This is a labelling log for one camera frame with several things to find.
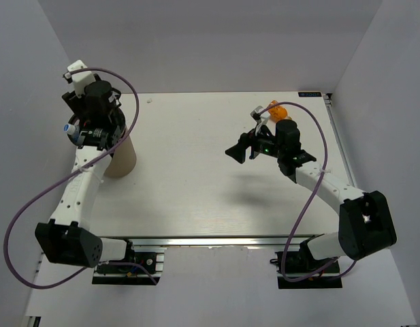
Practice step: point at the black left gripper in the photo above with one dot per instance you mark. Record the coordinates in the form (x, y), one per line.
(73, 102)

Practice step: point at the orange juice bottle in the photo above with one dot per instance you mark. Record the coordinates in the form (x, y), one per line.
(278, 113)

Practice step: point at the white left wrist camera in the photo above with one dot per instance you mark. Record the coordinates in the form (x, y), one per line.
(79, 80)

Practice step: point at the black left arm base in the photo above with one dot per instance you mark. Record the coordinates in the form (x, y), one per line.
(142, 265)

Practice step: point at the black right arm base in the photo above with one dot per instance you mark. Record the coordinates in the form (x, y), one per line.
(299, 263)

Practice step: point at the blue sticker right corner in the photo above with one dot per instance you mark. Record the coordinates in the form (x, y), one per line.
(309, 94)

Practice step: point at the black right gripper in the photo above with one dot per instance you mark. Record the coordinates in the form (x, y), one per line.
(238, 151)

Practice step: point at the blue label bottle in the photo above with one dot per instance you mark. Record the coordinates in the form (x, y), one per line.
(73, 132)

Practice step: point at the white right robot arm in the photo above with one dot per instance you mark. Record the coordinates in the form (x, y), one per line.
(365, 225)

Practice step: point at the aluminium table front rail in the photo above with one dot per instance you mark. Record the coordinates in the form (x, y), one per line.
(207, 241)

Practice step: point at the brown cardboard cylinder bin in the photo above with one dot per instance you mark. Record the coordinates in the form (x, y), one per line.
(97, 146)

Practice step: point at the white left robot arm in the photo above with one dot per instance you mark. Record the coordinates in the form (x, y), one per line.
(66, 238)

